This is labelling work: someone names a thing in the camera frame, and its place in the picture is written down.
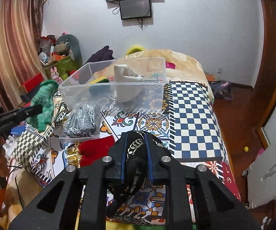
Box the red cloth gold trim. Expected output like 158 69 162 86
65 136 115 168

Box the bagged grey knit item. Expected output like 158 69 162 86
59 102 103 142

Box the green knit cloth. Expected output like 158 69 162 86
26 80 59 132

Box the yellow green sponge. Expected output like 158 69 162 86
88 76 110 96

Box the white sock gold lettering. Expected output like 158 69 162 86
114 64 143 103

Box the person's left hand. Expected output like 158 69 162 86
0 136 9 178

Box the patterned patchwork bedspread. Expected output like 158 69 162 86
12 81 240 198

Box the red gift box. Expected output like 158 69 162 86
19 73 43 95

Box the clear plastic storage box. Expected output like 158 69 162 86
59 57 167 113

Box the pink bunny toy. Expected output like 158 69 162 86
50 67 63 85

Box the green cardboard box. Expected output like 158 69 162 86
44 56 79 79

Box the clothes pile on floor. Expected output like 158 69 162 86
205 72 233 101

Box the dark purple garment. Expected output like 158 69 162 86
86 46 114 63

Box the yellow round cushion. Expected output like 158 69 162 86
125 44 145 56

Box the grey plush toy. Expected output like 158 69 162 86
54 34 82 67

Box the white cabinet door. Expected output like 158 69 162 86
247 140 276 209

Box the wooden door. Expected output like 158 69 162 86
255 0 276 149

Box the small wall monitor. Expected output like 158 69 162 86
119 0 152 20

